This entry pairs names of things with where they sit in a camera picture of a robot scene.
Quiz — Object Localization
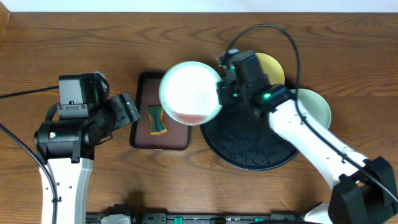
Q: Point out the green orange sponge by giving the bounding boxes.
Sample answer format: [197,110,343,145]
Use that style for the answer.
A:
[147,106,168,135]

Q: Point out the light green plate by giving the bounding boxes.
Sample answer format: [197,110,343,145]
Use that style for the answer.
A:
[159,61,222,126]
[298,88,331,129]

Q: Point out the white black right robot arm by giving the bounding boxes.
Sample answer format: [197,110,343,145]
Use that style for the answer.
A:
[217,49,397,223]

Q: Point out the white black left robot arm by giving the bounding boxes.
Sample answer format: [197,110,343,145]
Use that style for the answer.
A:
[34,72,139,223]

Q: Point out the black rectangular water tray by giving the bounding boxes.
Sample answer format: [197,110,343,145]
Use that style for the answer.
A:
[129,72,190,151]

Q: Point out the yellow dirty plate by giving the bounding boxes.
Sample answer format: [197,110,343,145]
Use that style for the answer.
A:
[256,53,285,85]

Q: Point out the black round tray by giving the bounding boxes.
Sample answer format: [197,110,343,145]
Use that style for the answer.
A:
[200,104,299,170]

